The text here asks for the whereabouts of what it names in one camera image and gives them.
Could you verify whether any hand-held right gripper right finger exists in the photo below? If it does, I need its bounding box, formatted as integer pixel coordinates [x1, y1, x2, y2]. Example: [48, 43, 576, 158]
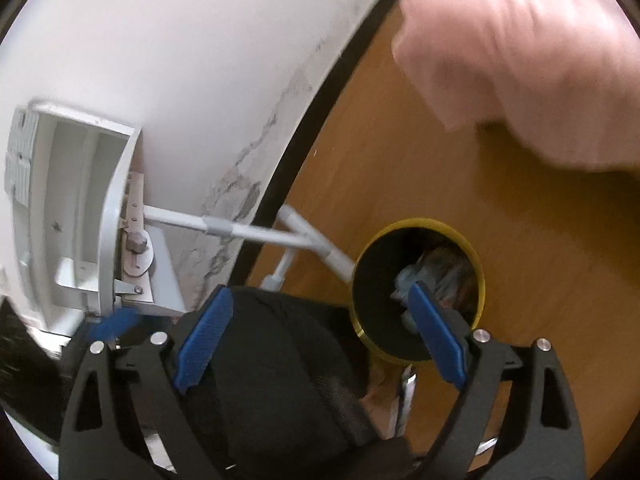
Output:
[407, 281, 587, 480]

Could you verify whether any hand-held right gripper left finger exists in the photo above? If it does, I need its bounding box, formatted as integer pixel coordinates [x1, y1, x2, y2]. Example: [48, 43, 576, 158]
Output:
[59, 285, 235, 480]

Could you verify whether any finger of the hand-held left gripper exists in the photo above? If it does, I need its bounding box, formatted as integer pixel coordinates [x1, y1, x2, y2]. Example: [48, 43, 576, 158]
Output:
[87, 309, 142, 343]

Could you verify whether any yellow trash bin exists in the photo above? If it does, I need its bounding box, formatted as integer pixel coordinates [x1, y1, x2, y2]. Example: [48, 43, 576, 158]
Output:
[350, 217, 486, 366]

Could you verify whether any chrome chair leg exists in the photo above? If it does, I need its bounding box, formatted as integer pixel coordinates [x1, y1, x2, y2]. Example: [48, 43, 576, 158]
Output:
[387, 365, 418, 441]

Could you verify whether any pink cloth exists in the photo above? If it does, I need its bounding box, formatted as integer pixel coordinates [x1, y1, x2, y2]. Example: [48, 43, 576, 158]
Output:
[392, 0, 640, 173]

